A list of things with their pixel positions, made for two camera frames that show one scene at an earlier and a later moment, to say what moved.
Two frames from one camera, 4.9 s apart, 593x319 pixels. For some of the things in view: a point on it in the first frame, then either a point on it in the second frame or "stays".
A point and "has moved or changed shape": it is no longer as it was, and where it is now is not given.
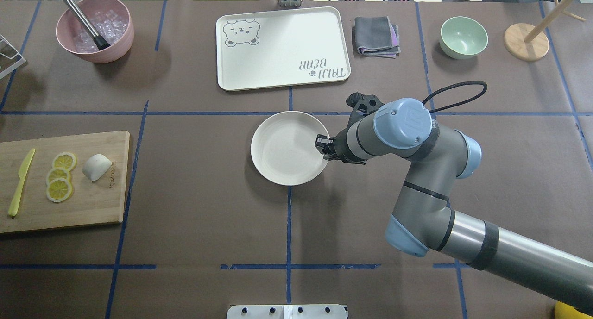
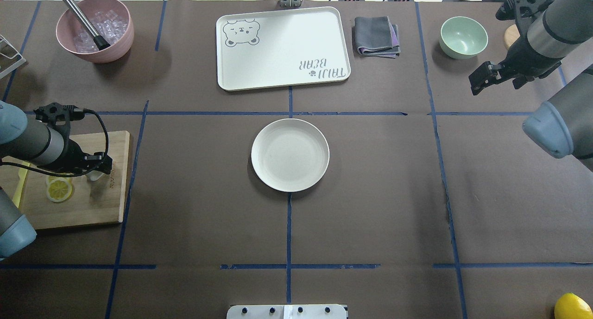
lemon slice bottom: x=59 y=190 stays
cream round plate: x=283 y=149 has moved or changed shape
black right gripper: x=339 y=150 to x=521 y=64
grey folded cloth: x=376 y=36 stays
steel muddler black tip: x=101 y=43 stays
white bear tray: x=282 y=48 stays
